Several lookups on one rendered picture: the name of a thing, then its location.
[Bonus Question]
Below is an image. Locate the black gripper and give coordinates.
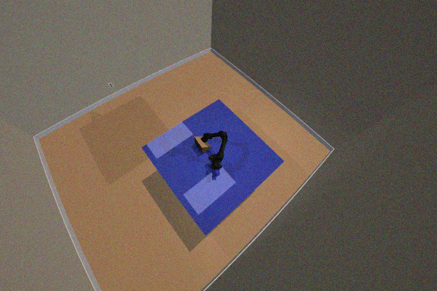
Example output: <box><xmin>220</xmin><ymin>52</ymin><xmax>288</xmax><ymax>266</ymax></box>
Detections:
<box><xmin>208</xmin><ymin>154</ymin><xmax>222</xmax><ymax>170</ymax></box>

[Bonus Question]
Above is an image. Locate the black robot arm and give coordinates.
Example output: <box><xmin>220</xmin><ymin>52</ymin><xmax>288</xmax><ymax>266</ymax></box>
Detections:
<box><xmin>201</xmin><ymin>131</ymin><xmax>228</xmax><ymax>169</ymax></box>

